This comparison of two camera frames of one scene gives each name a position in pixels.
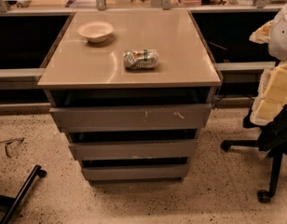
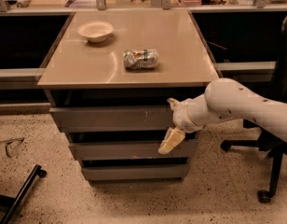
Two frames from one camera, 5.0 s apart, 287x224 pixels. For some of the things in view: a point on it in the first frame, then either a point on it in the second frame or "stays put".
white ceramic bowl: [96, 31] stays put
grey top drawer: [131, 118] stays put
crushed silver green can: [141, 60] stays put
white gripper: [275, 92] -> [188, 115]
